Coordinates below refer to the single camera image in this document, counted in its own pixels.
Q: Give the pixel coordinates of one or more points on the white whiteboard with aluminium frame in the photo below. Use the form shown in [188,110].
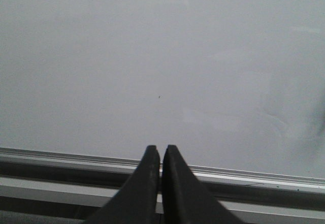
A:
[236,85]

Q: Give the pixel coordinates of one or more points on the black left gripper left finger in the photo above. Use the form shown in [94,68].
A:
[135,202]

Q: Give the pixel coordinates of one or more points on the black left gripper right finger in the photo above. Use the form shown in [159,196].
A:
[184,198]

